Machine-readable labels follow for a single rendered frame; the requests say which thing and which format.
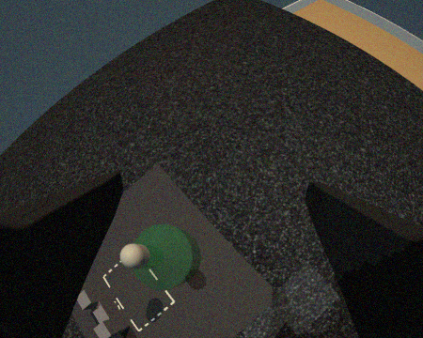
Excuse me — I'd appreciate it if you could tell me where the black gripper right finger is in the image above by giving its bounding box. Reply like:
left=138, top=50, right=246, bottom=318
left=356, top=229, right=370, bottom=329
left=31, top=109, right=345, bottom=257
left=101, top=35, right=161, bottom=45
left=305, top=181, right=423, bottom=338

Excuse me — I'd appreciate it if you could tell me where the green glass bottle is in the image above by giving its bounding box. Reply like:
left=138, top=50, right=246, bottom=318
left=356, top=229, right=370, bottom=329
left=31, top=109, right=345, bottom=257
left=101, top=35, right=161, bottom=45
left=120, top=224, right=201, bottom=290

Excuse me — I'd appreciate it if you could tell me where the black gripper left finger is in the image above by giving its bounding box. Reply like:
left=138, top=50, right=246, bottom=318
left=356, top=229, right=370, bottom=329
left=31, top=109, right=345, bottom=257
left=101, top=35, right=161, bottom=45
left=0, top=172, right=124, bottom=338

